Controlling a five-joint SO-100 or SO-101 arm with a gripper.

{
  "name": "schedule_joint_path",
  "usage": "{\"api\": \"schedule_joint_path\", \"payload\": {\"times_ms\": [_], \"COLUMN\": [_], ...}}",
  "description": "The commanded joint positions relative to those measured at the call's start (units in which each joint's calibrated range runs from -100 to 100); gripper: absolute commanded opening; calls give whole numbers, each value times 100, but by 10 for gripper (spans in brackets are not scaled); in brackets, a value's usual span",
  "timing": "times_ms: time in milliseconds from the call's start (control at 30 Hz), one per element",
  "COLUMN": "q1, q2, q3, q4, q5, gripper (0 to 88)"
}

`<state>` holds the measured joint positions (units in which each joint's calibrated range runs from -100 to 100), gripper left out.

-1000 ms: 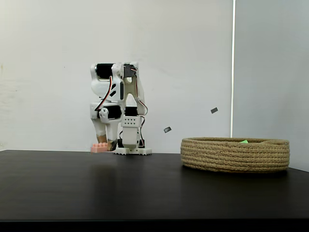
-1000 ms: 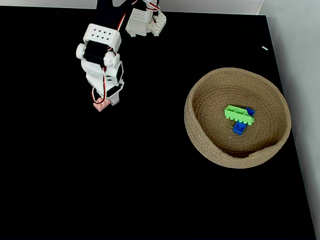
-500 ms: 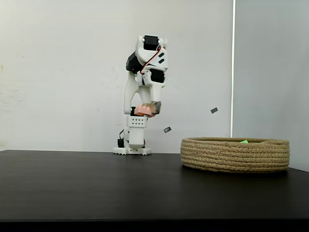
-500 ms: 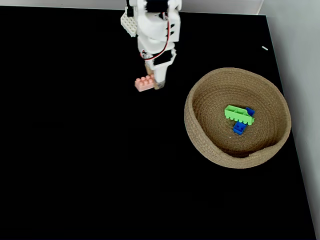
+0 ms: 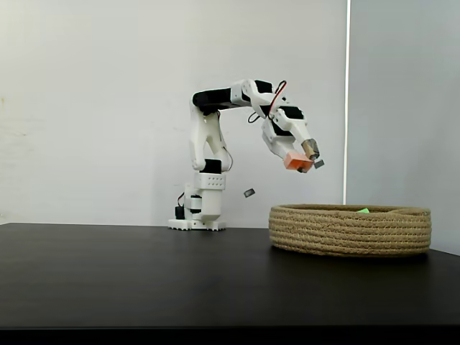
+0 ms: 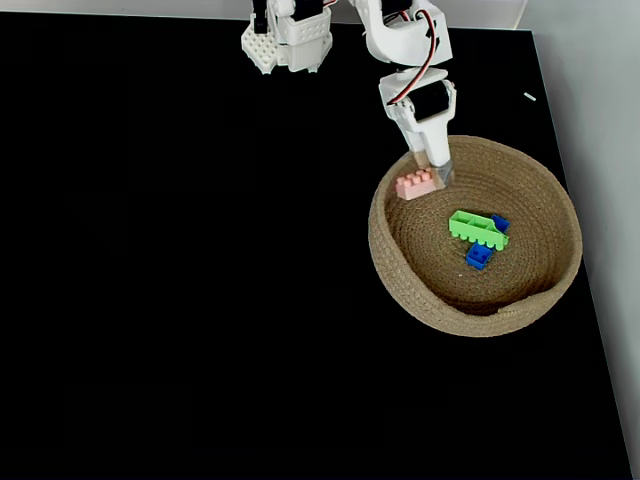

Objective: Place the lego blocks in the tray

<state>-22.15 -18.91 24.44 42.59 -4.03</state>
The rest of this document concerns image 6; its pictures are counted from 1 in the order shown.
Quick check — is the red black wrist cable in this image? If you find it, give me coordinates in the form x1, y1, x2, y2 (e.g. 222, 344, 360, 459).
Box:
386, 8, 442, 107

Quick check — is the green lego block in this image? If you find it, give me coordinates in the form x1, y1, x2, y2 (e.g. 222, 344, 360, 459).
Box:
447, 209, 511, 253

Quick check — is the blue lego block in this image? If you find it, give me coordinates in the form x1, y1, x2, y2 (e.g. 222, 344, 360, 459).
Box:
464, 213, 512, 272

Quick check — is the woven rope basket tray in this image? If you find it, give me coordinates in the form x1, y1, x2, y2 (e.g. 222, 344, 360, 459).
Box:
367, 134, 584, 339

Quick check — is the pink lego block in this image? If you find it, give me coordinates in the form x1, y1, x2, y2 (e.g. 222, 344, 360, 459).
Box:
394, 168, 437, 202

